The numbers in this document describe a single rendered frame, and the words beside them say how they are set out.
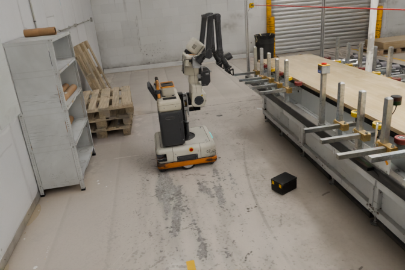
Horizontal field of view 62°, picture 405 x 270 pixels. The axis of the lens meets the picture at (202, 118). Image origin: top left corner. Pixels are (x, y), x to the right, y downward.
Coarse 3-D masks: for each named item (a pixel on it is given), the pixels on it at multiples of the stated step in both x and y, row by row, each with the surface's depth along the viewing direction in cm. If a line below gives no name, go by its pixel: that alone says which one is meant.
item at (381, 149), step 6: (396, 144) 206; (360, 150) 203; (366, 150) 202; (372, 150) 202; (378, 150) 202; (384, 150) 203; (336, 156) 202; (342, 156) 199; (348, 156) 200; (354, 156) 201; (360, 156) 202
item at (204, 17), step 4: (204, 16) 374; (204, 20) 377; (204, 24) 378; (204, 28) 380; (200, 32) 382; (204, 32) 381; (200, 36) 382; (204, 36) 383; (200, 40) 383; (204, 48) 384
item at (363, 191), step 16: (304, 96) 355; (272, 112) 469; (288, 128) 420; (352, 128) 276; (368, 128) 254; (304, 144) 377; (320, 144) 342; (368, 144) 257; (320, 160) 339; (336, 160) 314; (400, 160) 225; (336, 176) 311; (352, 176) 292; (352, 192) 289; (368, 192) 271; (384, 208) 254; (400, 208) 236; (384, 224) 251; (400, 224) 239; (400, 240) 240
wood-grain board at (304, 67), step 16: (272, 64) 436; (304, 64) 420; (336, 64) 406; (304, 80) 350; (320, 80) 345; (336, 80) 340; (352, 80) 335; (368, 80) 330; (384, 80) 326; (336, 96) 290; (352, 96) 287; (368, 96) 283; (384, 96) 280; (368, 112) 249; (400, 112) 244; (400, 128) 218
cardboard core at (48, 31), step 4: (36, 28) 347; (40, 28) 346; (44, 28) 347; (48, 28) 347; (52, 28) 347; (24, 32) 343; (28, 32) 344; (32, 32) 344; (36, 32) 345; (40, 32) 346; (44, 32) 346; (48, 32) 347; (52, 32) 348; (56, 32) 354; (28, 36) 346; (32, 36) 347; (36, 36) 349
